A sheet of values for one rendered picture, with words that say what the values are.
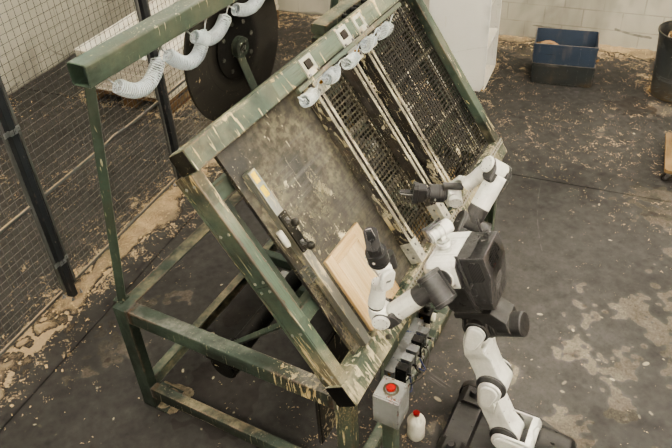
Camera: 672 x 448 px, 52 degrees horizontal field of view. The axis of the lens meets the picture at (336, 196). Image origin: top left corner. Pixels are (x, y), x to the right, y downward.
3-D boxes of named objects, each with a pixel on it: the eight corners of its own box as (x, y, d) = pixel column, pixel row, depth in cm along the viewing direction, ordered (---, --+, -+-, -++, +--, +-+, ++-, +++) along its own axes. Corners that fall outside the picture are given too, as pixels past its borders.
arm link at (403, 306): (389, 315, 302) (426, 291, 290) (387, 338, 292) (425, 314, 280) (370, 301, 299) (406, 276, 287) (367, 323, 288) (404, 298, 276)
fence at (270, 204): (359, 346, 311) (366, 345, 308) (241, 176, 285) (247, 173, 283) (364, 338, 315) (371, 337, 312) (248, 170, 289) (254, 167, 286)
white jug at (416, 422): (420, 445, 368) (421, 422, 356) (403, 438, 372) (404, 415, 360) (427, 431, 375) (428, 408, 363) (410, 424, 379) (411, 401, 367)
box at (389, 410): (398, 431, 289) (398, 405, 279) (372, 421, 294) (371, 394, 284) (409, 410, 298) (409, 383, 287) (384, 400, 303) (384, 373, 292)
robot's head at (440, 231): (457, 236, 292) (451, 219, 288) (439, 249, 289) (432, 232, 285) (448, 233, 298) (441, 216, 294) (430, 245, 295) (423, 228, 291)
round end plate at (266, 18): (208, 153, 342) (179, -3, 294) (199, 150, 344) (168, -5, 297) (290, 84, 397) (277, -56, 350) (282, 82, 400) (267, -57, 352)
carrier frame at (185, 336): (356, 504, 343) (351, 400, 294) (144, 403, 398) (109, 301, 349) (492, 244, 496) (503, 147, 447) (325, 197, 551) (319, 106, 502)
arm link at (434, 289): (432, 308, 286) (456, 292, 279) (423, 315, 279) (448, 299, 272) (416, 284, 288) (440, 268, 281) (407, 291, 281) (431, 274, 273)
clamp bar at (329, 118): (410, 267, 351) (448, 258, 335) (283, 69, 319) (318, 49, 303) (417, 255, 358) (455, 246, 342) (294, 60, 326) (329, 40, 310)
